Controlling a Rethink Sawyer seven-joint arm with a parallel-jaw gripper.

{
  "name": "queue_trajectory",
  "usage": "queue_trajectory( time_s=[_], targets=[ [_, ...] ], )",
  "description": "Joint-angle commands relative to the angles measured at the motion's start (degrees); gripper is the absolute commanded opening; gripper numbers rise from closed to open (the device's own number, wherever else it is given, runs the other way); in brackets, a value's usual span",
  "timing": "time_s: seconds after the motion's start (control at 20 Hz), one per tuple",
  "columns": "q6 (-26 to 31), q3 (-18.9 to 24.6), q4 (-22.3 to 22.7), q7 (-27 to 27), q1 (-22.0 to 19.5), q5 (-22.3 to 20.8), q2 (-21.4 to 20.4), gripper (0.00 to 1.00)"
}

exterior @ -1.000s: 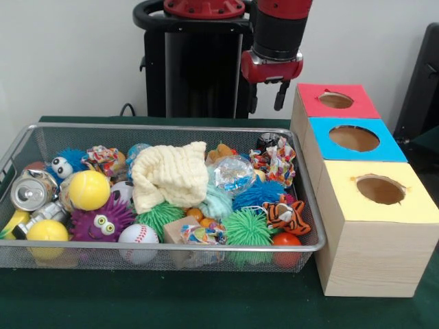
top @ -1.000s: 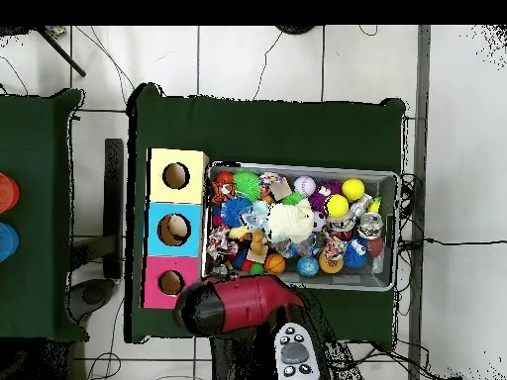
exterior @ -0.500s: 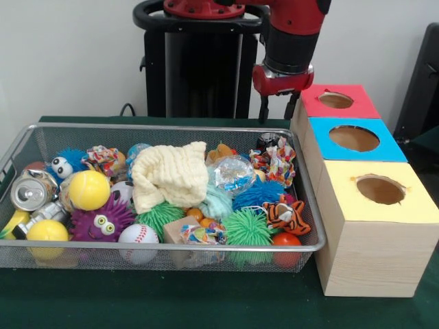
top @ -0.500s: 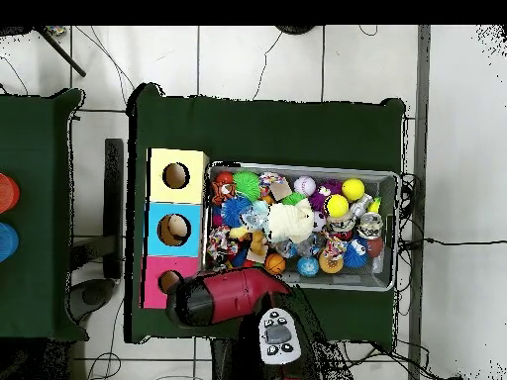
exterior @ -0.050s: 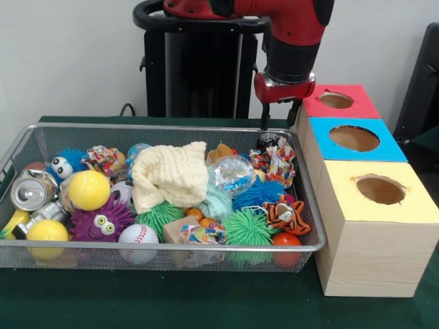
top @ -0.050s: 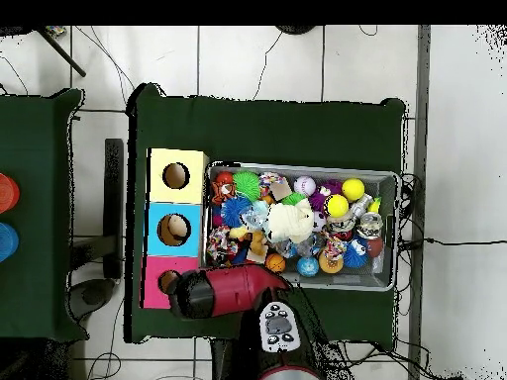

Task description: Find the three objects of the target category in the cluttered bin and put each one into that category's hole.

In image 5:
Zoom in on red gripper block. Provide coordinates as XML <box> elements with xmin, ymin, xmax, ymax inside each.
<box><xmin>253</xmin><ymin>71</ymin><xmax>316</xmax><ymax>130</ymax></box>

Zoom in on wooden box with three holes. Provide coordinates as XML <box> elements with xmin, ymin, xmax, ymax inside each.
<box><xmin>289</xmin><ymin>83</ymin><xmax>439</xmax><ymax>297</ymax></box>

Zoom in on tiger plush toy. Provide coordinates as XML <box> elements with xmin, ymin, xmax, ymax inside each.
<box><xmin>262</xmin><ymin>199</ymin><xmax>312</xmax><ymax>236</ymax></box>

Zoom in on green spiky rubber ball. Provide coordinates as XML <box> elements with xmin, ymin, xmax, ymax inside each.
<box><xmin>222</xmin><ymin>208</ymin><xmax>274</xmax><ymax>246</ymax></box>

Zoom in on cream waffle cloth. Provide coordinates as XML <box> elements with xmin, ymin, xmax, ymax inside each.
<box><xmin>131</xmin><ymin>141</ymin><xmax>209</xmax><ymax>214</ymax></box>

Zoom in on green cloth on side table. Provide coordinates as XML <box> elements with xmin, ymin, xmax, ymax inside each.
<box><xmin>410</xmin><ymin>128</ymin><xmax>439</xmax><ymax>165</ymax></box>

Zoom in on white baseball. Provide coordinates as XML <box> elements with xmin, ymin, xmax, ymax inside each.
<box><xmin>118</xmin><ymin>223</ymin><xmax>160</xmax><ymax>265</ymax></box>

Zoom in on yellow tennis ball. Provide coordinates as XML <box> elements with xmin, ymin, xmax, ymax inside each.
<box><xmin>68</xmin><ymin>170</ymin><xmax>111</xmax><ymax>211</ymax></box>

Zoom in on purple spiky monster toy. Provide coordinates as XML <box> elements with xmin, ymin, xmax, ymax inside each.
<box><xmin>70</xmin><ymin>193</ymin><xmax>137</xmax><ymax>243</ymax></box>

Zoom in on plain yellow ball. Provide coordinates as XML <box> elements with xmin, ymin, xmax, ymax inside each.
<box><xmin>26</xmin><ymin>219</ymin><xmax>69</xmax><ymax>260</ymax></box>

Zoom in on crushed silver drink can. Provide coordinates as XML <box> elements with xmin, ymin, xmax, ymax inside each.
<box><xmin>10</xmin><ymin>170</ymin><xmax>60</xmax><ymax>212</ymax></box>

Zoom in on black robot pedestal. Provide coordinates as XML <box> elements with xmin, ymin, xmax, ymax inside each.
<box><xmin>132</xmin><ymin>0</ymin><xmax>275</xmax><ymax>119</ymax></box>

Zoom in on wire mesh bin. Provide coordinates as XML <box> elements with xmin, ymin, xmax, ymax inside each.
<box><xmin>0</xmin><ymin>122</ymin><xmax>327</xmax><ymax>273</ymax></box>

